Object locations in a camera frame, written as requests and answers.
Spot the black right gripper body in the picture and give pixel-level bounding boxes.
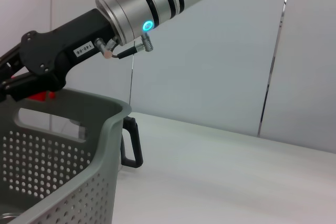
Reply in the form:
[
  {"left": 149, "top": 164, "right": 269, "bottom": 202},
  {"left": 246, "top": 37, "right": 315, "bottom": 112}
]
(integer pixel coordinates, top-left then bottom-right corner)
[{"left": 19, "top": 8, "right": 119, "bottom": 91}]

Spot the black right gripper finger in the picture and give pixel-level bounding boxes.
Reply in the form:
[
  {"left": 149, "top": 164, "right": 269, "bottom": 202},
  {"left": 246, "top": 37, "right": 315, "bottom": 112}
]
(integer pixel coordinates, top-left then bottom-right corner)
[
  {"left": 0, "top": 71, "right": 57, "bottom": 103},
  {"left": 0, "top": 42, "right": 27, "bottom": 79}
]

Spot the glass teacup with black base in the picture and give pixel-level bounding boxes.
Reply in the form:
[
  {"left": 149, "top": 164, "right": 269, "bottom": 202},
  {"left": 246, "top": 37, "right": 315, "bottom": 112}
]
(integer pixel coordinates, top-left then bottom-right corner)
[{"left": 0, "top": 211, "right": 22, "bottom": 222}]

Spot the grey perforated storage bin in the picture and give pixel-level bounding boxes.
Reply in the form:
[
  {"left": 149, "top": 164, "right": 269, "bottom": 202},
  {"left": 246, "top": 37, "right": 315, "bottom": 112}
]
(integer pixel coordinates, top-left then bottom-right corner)
[{"left": 0, "top": 87, "right": 132, "bottom": 224}]

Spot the orange bin handle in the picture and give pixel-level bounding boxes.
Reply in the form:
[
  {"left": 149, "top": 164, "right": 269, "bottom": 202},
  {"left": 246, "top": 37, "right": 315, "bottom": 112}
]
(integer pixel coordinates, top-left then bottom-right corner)
[{"left": 27, "top": 90, "right": 56, "bottom": 102}]

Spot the glass teapot with black handle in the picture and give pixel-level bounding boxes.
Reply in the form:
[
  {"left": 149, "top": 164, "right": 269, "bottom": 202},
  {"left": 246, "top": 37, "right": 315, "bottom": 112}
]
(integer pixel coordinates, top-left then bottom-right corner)
[{"left": 51, "top": 115, "right": 144, "bottom": 169}]

